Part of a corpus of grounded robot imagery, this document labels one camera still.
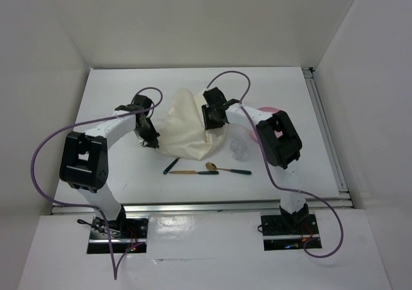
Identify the cream cloth napkin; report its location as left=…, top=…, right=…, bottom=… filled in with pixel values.
left=158, top=88, right=228, bottom=160

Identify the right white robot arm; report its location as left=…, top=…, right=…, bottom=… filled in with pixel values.
left=201, top=88, right=309, bottom=233

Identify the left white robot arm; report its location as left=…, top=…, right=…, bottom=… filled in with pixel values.
left=59, top=94, right=160, bottom=238

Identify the clear drinking glass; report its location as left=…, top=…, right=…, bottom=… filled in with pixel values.
left=230, top=139, right=248, bottom=161

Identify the pink plate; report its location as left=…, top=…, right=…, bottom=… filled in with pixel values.
left=249, top=106, right=279, bottom=142

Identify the gold fork green handle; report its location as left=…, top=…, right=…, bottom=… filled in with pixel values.
left=163, top=157, right=180, bottom=175

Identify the gold knife green handle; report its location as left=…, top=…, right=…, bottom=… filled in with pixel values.
left=169, top=170, right=219, bottom=175

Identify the gold spoon green handle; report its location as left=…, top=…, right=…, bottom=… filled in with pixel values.
left=205, top=162, right=252, bottom=175

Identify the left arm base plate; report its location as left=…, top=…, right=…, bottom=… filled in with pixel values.
left=86, top=217, right=149, bottom=255

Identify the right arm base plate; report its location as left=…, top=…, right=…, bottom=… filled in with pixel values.
left=257, top=214, right=322, bottom=251

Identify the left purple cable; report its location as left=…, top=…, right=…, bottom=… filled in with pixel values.
left=30, top=87, right=164, bottom=280

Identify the aluminium front rail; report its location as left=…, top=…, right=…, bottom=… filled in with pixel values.
left=51, top=193, right=353, bottom=215

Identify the aluminium rail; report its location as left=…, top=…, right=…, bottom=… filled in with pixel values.
left=301, top=67, right=351, bottom=200
left=51, top=193, right=353, bottom=215

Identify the aluminium right side rail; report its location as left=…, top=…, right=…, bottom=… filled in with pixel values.
left=301, top=67, right=351, bottom=200

